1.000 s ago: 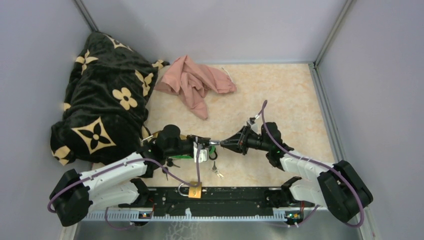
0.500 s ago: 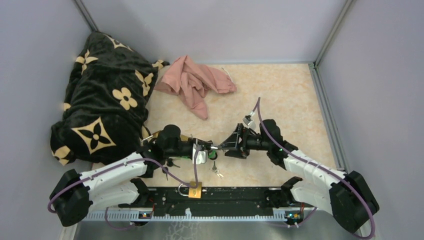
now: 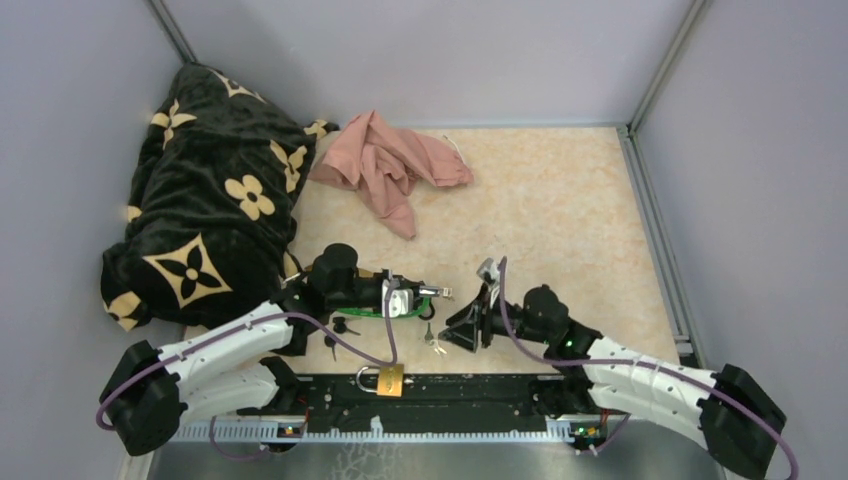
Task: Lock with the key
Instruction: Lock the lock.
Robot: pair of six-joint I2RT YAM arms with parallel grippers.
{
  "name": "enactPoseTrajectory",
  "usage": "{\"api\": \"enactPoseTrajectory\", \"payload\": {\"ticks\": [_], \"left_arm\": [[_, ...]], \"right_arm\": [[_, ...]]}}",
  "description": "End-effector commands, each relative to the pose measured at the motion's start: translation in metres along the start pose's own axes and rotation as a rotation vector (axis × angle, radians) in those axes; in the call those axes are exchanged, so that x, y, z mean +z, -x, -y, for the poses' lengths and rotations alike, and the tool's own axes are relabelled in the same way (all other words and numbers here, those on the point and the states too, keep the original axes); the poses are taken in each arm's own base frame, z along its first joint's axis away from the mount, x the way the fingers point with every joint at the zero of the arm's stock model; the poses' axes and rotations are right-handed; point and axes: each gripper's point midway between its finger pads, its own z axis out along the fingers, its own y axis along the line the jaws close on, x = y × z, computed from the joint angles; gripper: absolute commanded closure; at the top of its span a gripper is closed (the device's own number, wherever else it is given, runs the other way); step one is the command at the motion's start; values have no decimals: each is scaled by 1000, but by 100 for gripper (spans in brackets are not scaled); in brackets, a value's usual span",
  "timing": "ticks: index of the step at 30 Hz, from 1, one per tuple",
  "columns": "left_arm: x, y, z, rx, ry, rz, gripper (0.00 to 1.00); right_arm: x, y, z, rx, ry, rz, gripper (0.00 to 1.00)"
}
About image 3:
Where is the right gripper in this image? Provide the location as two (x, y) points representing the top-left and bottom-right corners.
(439, 280), (551, 350)

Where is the brass padlock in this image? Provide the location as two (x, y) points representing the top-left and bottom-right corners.
(355, 324), (448, 399)
(283, 264), (379, 289)

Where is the green cable lock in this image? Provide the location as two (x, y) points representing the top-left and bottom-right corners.
(331, 283), (456, 321)

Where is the black-headed key bunch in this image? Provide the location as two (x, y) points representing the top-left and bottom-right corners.
(324, 315), (361, 362)

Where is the black padlock with keys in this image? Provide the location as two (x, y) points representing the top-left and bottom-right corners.
(417, 302), (435, 321)

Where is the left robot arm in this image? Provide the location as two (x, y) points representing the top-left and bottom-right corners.
(95, 243), (440, 456)

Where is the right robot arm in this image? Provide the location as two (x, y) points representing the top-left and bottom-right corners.
(438, 283), (786, 479)

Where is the pink cloth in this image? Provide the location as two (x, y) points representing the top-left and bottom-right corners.
(309, 110), (474, 240)

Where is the black floral blanket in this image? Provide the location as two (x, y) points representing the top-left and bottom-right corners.
(100, 63), (336, 331)

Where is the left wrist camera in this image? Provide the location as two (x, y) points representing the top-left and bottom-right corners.
(381, 282), (414, 319)

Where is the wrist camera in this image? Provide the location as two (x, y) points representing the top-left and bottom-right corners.
(381, 282), (414, 319)
(476, 257), (501, 287)

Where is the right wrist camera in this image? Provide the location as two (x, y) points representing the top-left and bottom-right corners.
(476, 257), (501, 287)

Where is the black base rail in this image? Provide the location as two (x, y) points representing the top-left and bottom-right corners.
(237, 374), (601, 434)

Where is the aluminium frame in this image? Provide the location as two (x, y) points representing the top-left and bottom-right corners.
(119, 0), (763, 480)

